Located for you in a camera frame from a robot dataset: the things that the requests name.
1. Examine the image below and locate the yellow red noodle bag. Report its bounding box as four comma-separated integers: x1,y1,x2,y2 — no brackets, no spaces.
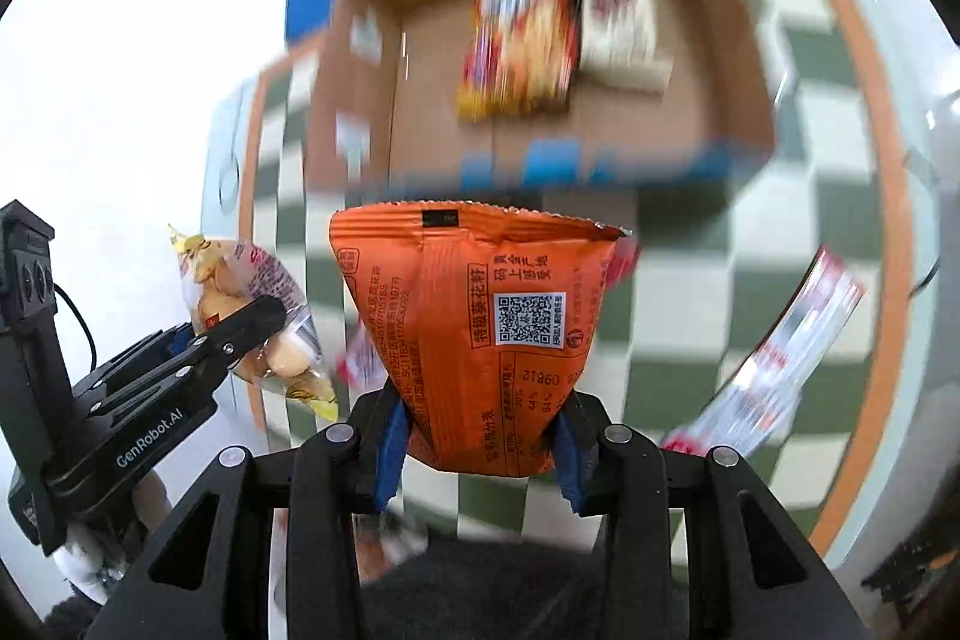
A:
455,0,579,122

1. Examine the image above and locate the red white chicken snack pack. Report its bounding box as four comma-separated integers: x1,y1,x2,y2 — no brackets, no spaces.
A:
337,321,387,393

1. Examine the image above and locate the yellow biscuit snack bag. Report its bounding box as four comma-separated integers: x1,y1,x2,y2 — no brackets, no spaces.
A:
171,232,338,422

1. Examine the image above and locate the orange snack bag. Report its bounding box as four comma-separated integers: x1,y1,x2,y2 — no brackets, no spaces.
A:
329,202,640,477

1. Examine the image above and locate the white cookie packet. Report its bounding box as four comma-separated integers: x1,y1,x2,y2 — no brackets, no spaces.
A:
579,0,674,94

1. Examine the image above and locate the long red white packet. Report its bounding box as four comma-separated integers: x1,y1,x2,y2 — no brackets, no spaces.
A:
661,247,866,456

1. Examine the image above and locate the cardboard milk box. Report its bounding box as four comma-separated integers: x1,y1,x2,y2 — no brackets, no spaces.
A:
304,0,775,198

